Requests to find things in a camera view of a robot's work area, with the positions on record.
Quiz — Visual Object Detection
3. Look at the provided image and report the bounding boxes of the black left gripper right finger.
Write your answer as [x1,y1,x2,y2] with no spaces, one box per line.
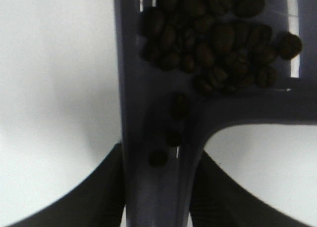
[190,152,306,227]

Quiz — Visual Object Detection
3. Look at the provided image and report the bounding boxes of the pile of coffee beans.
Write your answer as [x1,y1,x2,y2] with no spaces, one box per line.
[140,0,303,168]

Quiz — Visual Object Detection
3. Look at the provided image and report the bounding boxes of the purple plastic dustpan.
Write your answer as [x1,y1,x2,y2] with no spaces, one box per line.
[114,0,317,227]

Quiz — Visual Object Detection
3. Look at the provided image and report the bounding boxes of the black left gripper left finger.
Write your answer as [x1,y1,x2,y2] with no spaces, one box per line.
[13,143,124,227]

